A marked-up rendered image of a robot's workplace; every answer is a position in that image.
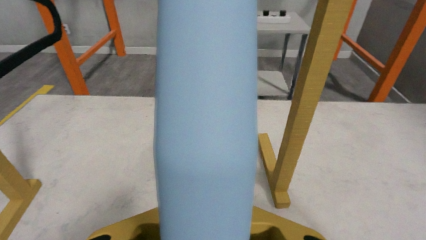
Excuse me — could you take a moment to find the black clothes hanger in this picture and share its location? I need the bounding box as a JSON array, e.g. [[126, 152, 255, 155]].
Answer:
[[0, 0, 63, 79]]

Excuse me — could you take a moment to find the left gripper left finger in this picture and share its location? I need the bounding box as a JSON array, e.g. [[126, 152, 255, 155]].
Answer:
[[86, 207, 161, 240]]

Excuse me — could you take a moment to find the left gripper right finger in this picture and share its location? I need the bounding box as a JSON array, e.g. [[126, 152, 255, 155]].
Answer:
[[249, 206, 326, 240]]

